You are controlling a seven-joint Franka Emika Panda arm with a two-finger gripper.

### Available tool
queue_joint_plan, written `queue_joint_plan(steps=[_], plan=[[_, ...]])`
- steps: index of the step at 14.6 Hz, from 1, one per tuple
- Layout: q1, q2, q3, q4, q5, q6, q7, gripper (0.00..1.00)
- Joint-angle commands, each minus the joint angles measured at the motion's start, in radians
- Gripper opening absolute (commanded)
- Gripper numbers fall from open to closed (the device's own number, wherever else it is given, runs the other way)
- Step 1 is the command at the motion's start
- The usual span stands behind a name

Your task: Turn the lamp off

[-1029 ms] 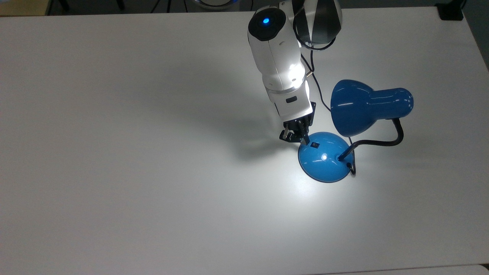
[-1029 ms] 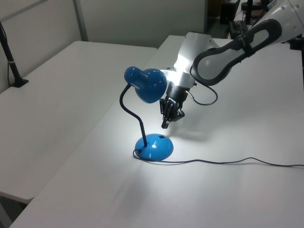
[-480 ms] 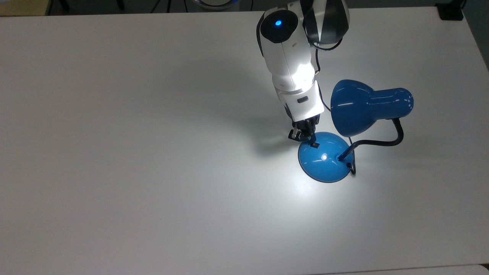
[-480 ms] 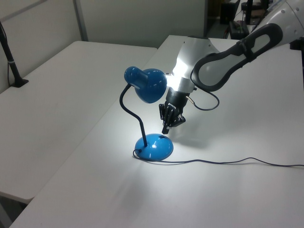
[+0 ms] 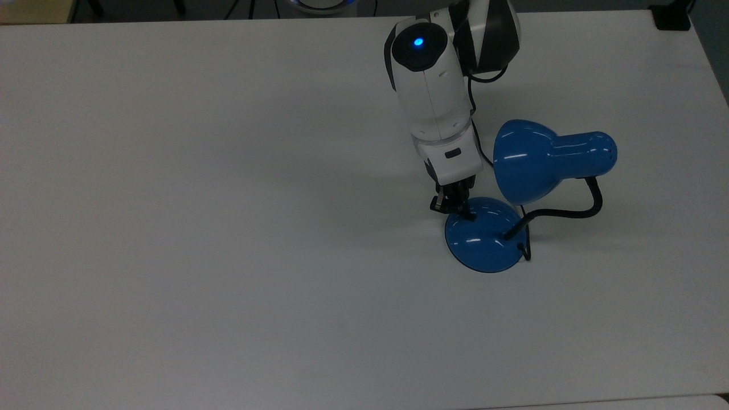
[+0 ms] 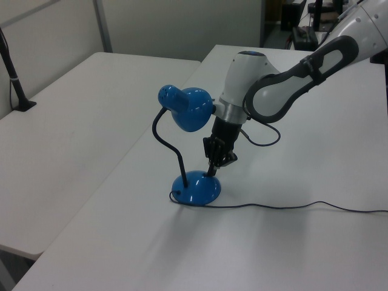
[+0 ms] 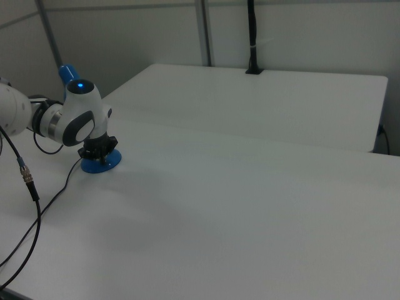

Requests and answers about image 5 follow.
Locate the tan wooden board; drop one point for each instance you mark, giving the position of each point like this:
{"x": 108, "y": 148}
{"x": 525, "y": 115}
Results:
{"x": 34, "y": 10}

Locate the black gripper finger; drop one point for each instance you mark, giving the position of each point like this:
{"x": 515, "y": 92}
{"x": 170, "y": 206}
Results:
{"x": 470, "y": 210}
{"x": 462, "y": 208}

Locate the black stand leg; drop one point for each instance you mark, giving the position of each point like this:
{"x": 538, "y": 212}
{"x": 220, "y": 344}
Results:
{"x": 179, "y": 5}
{"x": 95, "y": 7}

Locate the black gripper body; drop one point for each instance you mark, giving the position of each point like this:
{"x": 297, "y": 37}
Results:
{"x": 449, "y": 196}

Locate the blue gooseneck desk lamp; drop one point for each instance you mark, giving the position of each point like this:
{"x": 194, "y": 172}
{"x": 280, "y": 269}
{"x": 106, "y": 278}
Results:
{"x": 529, "y": 159}

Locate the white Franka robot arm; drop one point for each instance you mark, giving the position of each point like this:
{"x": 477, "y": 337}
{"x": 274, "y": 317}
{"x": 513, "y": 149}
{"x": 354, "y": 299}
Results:
{"x": 433, "y": 85}

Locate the black table clamp block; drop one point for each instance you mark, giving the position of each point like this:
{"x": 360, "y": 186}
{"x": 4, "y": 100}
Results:
{"x": 672, "y": 17}

